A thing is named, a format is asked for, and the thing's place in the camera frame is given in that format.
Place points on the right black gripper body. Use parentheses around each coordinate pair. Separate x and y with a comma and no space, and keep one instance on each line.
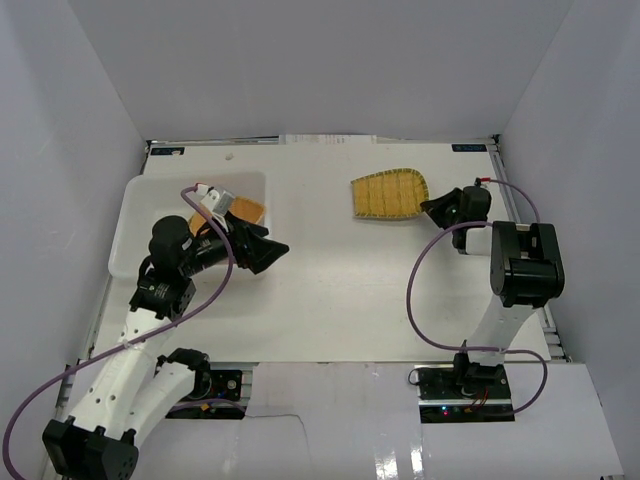
(462,218)

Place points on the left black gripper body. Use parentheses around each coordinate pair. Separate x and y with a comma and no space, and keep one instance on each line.
(242,242)

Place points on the orange woven fan tray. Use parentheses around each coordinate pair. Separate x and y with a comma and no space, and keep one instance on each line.
(242,207)

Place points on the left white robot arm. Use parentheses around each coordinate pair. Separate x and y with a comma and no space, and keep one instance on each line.
(137,386)

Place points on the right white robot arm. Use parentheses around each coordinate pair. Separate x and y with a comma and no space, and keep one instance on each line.
(525,272)

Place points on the white plastic bin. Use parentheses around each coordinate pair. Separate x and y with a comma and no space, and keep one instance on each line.
(148,198)

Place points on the yellow woven tray green rim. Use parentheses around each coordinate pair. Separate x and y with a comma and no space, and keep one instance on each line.
(395,194)

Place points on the right blue label sticker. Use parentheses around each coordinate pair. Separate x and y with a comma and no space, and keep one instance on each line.
(468,148)

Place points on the blue label sticker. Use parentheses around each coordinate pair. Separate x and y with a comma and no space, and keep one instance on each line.
(167,151)
(468,148)

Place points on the left blue label sticker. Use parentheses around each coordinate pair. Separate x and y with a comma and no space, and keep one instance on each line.
(167,151)

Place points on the papers at back edge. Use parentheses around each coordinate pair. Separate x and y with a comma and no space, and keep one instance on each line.
(326,139)

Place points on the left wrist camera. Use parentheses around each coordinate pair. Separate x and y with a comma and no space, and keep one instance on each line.
(215,202)

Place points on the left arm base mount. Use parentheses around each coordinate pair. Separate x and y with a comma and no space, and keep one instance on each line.
(221,396)

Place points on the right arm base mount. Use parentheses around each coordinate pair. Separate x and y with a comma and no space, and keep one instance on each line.
(443,399)

